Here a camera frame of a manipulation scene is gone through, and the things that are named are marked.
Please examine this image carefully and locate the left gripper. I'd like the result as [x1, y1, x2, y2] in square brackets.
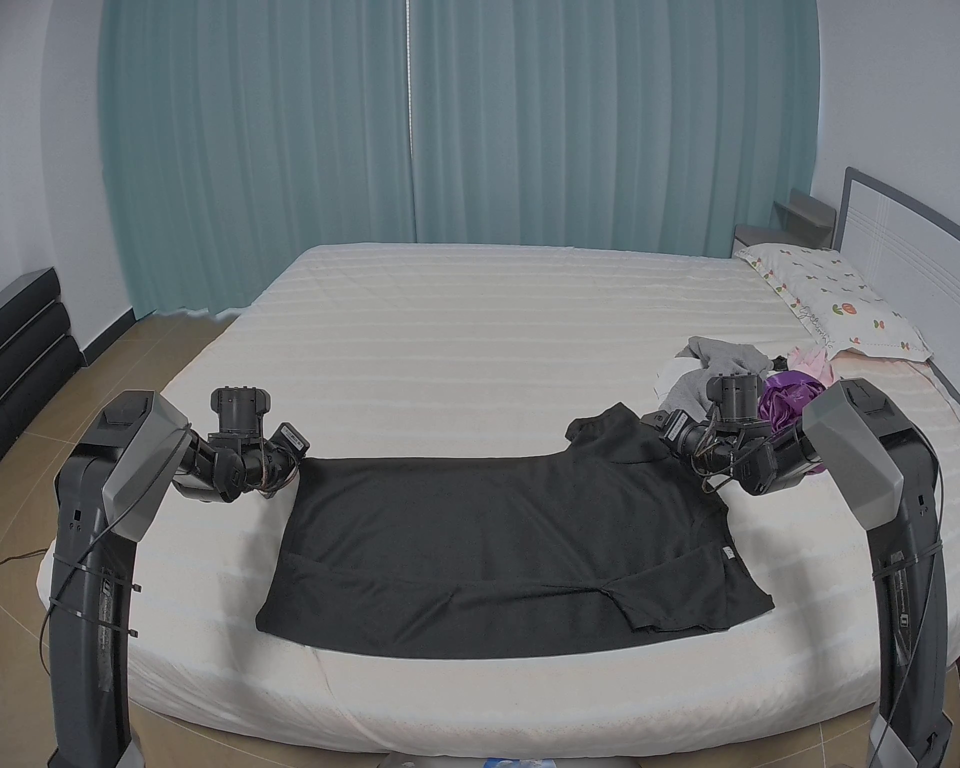
[258, 422, 311, 494]

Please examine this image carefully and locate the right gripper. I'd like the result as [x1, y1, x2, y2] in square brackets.
[641, 408, 715, 460]

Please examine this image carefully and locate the black T-shirt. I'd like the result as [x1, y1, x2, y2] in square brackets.
[255, 401, 776, 661]

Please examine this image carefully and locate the bed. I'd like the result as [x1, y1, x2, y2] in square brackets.
[37, 166, 960, 755]

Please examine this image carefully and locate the white garment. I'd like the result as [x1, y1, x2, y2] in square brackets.
[654, 358, 700, 400]

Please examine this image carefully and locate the grey garment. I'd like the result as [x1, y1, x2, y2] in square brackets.
[660, 335, 774, 421]

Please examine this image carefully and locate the purple satin garment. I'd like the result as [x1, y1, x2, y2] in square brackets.
[756, 372, 828, 481]

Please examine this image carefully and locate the pink garment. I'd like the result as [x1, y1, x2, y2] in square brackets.
[786, 345, 835, 389]

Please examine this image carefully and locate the white printed pillow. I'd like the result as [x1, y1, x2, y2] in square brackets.
[735, 242, 933, 363]

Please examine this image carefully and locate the grey bedside table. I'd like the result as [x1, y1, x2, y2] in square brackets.
[733, 187, 837, 250]

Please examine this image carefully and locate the black chest of drawers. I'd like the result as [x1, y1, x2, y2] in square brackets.
[0, 266, 82, 459]

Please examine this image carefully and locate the blue-green curtain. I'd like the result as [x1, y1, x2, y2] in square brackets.
[97, 0, 417, 320]
[408, 0, 820, 260]

